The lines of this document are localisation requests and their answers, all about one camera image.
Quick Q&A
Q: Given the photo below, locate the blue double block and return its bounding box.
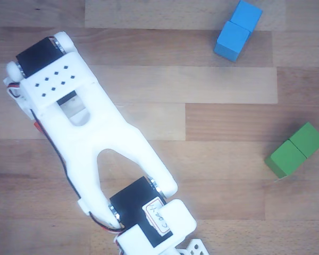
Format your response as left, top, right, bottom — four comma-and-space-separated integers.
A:
214, 0, 264, 62

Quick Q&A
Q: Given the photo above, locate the green double block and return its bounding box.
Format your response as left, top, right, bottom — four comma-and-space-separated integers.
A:
264, 122, 319, 179

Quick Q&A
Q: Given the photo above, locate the white handwritten label sticker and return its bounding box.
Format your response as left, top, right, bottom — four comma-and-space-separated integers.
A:
144, 202, 169, 236

